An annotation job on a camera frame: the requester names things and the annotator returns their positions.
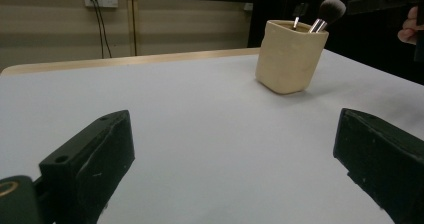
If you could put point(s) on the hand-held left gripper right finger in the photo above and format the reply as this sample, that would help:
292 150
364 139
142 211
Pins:
383 160

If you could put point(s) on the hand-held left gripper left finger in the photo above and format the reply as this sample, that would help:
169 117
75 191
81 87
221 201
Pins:
90 164

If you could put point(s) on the large black makeup brush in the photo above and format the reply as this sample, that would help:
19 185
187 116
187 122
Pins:
330 10

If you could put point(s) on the thin black eyebrow brush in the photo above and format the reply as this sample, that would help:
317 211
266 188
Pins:
300 10

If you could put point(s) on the beige square cup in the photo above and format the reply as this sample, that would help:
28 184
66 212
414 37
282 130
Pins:
288 60

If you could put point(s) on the black curtain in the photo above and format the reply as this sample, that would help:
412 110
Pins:
366 44

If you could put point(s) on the wooden table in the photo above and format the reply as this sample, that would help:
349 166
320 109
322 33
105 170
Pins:
100 62

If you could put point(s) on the white table sheet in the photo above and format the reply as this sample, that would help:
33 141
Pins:
216 134

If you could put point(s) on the small white wall socket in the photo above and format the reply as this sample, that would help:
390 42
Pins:
248 6

